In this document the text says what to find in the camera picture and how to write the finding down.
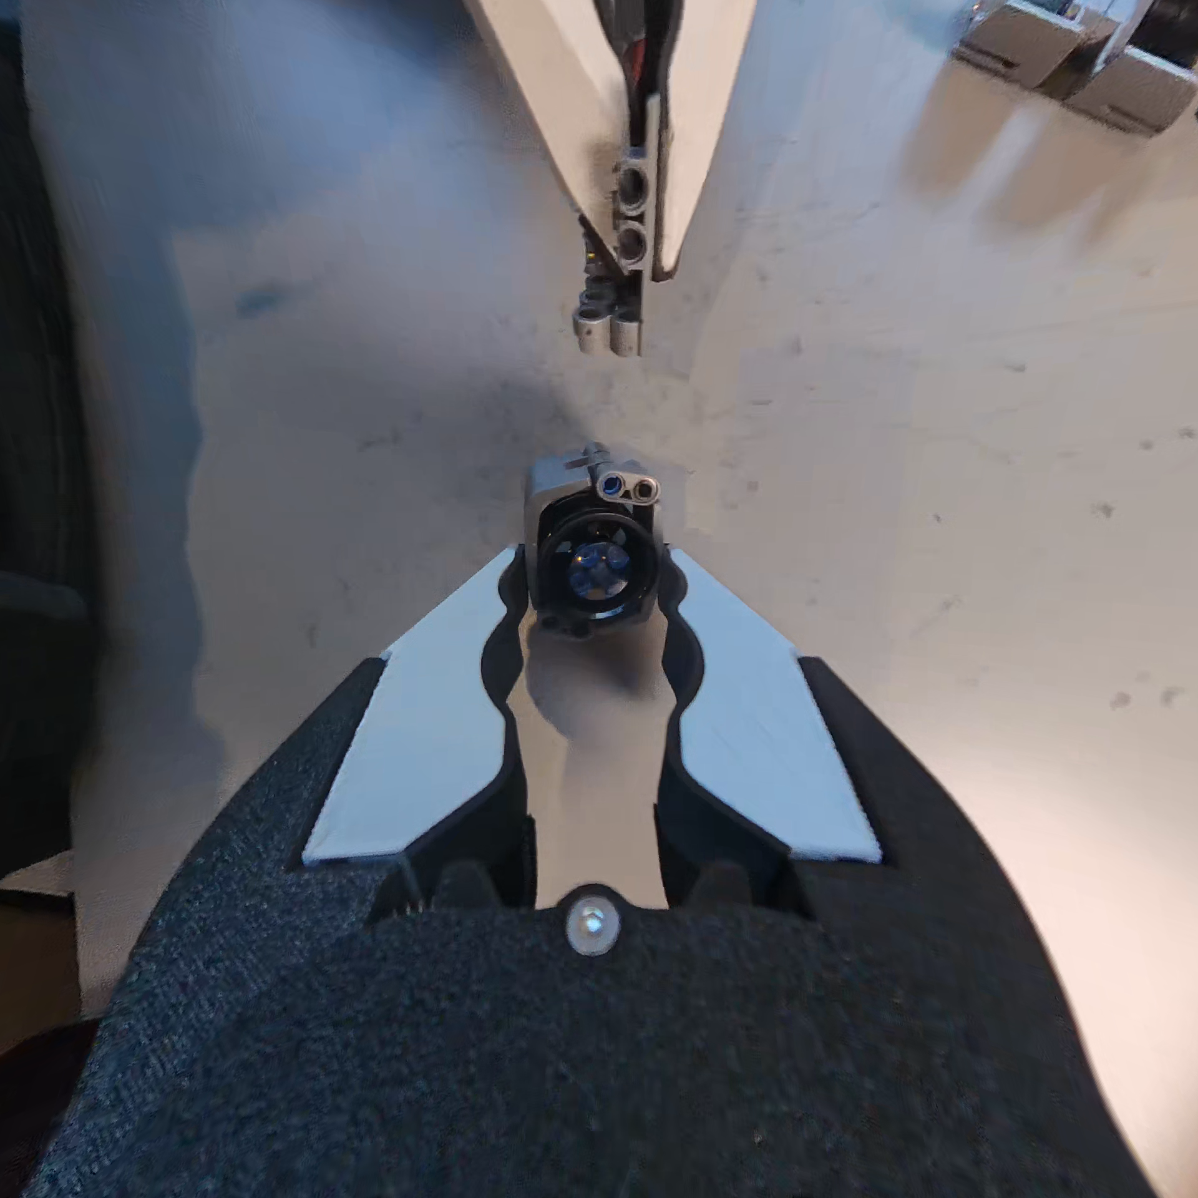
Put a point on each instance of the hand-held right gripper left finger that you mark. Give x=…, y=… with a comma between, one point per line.
x=421, y=748

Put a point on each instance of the grey brick wheel assembly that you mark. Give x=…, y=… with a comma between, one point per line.
x=595, y=552

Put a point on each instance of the grey desk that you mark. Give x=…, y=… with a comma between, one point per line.
x=843, y=421

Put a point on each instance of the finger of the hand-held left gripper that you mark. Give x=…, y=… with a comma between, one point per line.
x=712, y=74
x=553, y=74

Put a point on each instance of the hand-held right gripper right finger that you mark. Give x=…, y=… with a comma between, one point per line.
x=767, y=748

